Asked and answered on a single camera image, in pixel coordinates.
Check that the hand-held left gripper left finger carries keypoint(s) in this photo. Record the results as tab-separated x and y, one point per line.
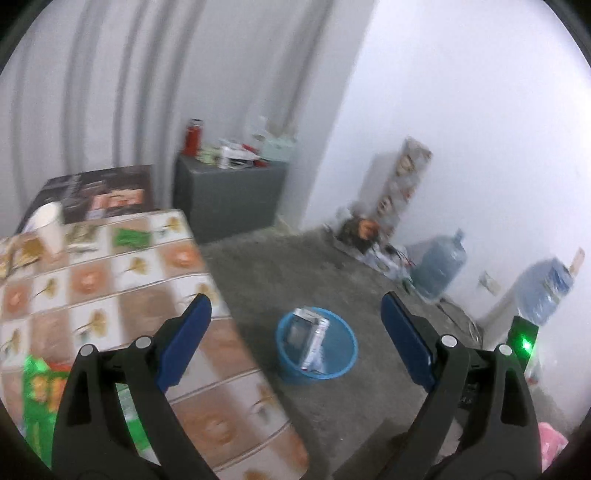
184	341

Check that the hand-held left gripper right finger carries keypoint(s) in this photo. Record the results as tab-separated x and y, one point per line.
406	341

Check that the blue mesh wastebasket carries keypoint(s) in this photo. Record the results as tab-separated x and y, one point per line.
342	344

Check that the blue water jug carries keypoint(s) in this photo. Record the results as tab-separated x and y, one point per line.
438	267
547	290

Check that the table with floral tablecloth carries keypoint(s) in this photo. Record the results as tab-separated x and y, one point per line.
138	277

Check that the white floor clutter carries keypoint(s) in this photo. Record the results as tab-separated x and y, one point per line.
385	261

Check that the tan paper tag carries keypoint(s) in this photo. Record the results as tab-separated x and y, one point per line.
577	261

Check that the pink plastic bag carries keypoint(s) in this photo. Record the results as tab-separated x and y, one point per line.
551	445

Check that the dark bag with orange print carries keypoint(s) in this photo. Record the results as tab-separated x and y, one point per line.
362	228

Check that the grey cabinet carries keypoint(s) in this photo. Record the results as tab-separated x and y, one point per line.
231	198

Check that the green snack packet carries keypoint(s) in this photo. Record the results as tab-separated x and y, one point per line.
39	401

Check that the tall printed box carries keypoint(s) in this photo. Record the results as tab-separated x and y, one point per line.
406	175

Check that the white paper cup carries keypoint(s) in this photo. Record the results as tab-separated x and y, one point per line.
48	228

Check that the dark printed board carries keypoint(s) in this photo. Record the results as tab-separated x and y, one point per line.
92	189

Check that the pale green packet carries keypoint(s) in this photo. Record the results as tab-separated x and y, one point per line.
210	154

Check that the white and red packet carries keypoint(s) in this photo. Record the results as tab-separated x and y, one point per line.
228	154

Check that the red thermos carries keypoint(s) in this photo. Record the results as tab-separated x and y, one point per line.
193	138

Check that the mint green box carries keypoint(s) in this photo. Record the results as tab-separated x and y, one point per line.
279	150

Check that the grey curtain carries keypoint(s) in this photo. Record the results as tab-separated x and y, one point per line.
115	92

